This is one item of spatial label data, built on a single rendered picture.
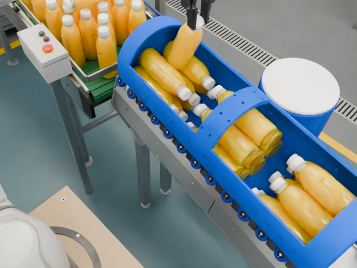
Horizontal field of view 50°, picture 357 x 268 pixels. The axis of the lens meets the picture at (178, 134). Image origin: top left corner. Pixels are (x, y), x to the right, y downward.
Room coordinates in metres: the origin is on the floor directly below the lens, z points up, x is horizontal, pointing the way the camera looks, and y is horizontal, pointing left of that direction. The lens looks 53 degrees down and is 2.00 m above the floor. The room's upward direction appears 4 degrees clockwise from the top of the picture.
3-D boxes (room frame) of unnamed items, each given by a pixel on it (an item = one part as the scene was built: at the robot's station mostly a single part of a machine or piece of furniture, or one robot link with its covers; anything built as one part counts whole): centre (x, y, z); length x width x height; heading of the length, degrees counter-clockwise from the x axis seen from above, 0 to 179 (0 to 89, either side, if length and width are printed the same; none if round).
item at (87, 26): (1.20, 0.38, 1.00); 0.07 x 0.07 x 0.20
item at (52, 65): (1.03, 0.50, 1.05); 0.20 x 0.10 x 0.10; 41
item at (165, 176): (1.06, 0.05, 0.31); 0.06 x 0.06 x 0.63; 41
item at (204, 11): (0.89, -0.05, 1.37); 0.03 x 0.01 x 0.07; 41
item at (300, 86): (0.98, -0.43, 1.03); 0.28 x 0.28 x 0.01
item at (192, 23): (0.86, -0.01, 1.37); 0.03 x 0.01 x 0.07; 41
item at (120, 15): (1.30, 0.27, 1.00); 0.07 x 0.07 x 0.20
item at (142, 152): (0.97, 0.16, 0.31); 0.06 x 0.06 x 0.63; 41
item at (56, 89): (1.03, 0.50, 0.50); 0.04 x 0.04 x 1.00; 41
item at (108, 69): (1.13, 0.20, 0.96); 0.40 x 0.01 x 0.03; 131
